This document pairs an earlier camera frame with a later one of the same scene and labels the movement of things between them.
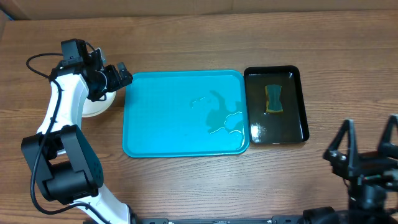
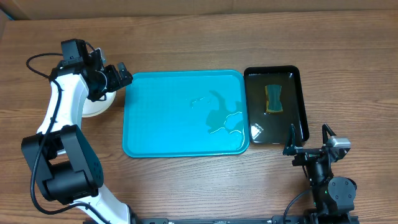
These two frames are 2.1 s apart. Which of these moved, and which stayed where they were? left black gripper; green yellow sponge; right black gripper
Moved: right black gripper
Stayed: left black gripper; green yellow sponge
